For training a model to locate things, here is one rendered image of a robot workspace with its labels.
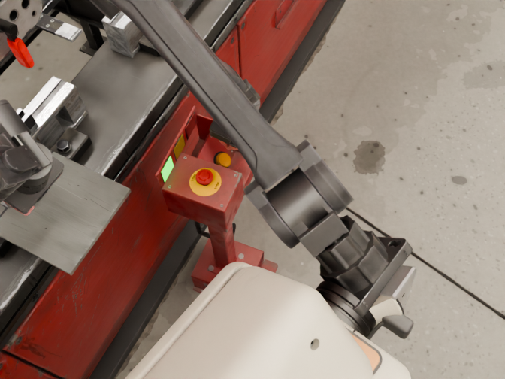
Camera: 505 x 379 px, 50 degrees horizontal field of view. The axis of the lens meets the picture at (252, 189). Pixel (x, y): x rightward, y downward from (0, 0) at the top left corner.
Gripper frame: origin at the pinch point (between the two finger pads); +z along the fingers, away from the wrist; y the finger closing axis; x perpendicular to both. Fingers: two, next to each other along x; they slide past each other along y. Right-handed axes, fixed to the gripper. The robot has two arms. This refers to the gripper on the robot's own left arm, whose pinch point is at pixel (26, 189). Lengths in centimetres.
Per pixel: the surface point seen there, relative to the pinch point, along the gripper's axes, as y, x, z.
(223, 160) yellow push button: -35.6, 29.2, 16.6
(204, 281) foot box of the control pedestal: -22, 55, 72
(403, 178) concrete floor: -97, 99, 61
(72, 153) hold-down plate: -13.6, 1.3, 11.8
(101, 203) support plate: -4.3, 11.7, -4.7
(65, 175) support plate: -5.9, 3.7, -0.4
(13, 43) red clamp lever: -14.6, -14.1, -14.9
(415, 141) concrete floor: -116, 98, 62
